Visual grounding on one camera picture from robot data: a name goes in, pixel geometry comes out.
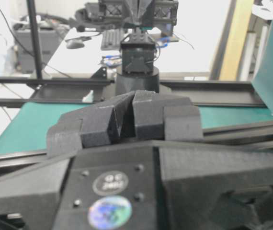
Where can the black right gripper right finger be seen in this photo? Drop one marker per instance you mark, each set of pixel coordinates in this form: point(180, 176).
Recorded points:
point(166, 116)

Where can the black computer mouse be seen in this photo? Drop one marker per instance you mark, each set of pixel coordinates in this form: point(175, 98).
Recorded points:
point(74, 43)

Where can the black vertical stand pole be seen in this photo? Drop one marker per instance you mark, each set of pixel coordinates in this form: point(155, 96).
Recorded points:
point(35, 38)

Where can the black aluminium frame rail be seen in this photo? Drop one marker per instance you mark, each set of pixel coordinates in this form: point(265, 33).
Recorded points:
point(237, 148)

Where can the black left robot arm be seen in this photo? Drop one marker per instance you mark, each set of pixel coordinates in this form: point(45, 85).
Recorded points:
point(138, 49)

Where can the black computer keyboard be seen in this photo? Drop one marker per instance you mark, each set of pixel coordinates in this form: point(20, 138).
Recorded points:
point(111, 39)

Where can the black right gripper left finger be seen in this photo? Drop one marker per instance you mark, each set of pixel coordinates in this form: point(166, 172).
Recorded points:
point(100, 124)

